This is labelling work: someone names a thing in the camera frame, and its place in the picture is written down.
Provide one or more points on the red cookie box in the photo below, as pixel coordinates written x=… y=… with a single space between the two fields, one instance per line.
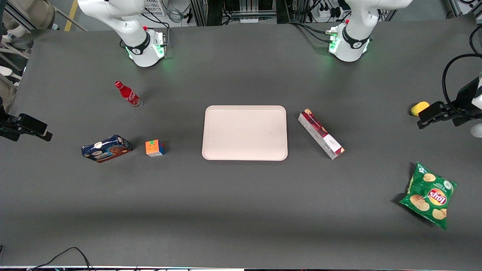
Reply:
x=320 y=133

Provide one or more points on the beige chair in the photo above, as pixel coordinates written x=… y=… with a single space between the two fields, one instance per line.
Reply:
x=26 y=13

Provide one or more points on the yellow lemon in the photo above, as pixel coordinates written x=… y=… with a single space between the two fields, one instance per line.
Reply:
x=417 y=108

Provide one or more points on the red cola bottle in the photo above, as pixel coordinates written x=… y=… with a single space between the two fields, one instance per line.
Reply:
x=128 y=94

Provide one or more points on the beige plastic tray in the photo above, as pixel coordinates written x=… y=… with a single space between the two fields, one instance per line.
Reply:
x=244 y=132

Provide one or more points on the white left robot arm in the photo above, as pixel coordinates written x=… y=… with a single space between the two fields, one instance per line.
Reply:
x=352 y=41

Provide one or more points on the white vented box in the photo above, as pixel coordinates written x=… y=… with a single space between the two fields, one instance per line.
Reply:
x=154 y=6

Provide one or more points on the colourful puzzle cube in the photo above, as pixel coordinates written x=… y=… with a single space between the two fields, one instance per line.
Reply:
x=154 y=148

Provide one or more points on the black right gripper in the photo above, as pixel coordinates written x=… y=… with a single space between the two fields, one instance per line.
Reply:
x=15 y=127

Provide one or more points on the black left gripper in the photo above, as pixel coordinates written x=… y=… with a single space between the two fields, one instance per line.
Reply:
x=461 y=102

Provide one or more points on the green chips bag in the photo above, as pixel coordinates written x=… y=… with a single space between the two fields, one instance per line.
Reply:
x=429 y=195

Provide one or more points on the white power strip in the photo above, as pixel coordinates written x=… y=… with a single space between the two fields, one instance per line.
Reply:
x=324 y=12

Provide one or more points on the blue cookie box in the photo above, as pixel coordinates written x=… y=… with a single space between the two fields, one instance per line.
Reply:
x=107 y=148

